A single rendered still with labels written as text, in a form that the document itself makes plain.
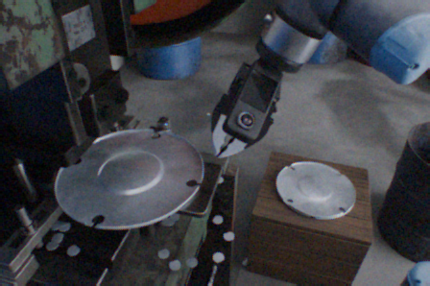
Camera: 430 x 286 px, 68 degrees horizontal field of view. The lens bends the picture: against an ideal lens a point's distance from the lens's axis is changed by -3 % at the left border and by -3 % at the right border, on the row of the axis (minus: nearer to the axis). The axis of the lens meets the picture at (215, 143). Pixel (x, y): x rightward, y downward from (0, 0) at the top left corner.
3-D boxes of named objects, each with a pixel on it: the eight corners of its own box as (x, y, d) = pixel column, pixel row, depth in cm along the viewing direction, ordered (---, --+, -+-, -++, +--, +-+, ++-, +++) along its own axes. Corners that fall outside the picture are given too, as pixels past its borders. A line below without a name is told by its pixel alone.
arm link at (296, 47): (325, 47, 40) (268, 14, 39) (304, 76, 43) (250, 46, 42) (321, 28, 46) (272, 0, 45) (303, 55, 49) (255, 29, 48)
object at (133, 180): (22, 210, 57) (20, 206, 56) (104, 124, 79) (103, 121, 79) (174, 247, 51) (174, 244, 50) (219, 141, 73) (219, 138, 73)
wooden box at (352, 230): (346, 225, 152) (368, 169, 131) (346, 297, 123) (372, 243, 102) (264, 205, 162) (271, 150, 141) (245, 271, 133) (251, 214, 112)
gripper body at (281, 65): (265, 108, 57) (304, 50, 50) (261, 136, 50) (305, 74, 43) (226, 88, 56) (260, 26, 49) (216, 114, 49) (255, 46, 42)
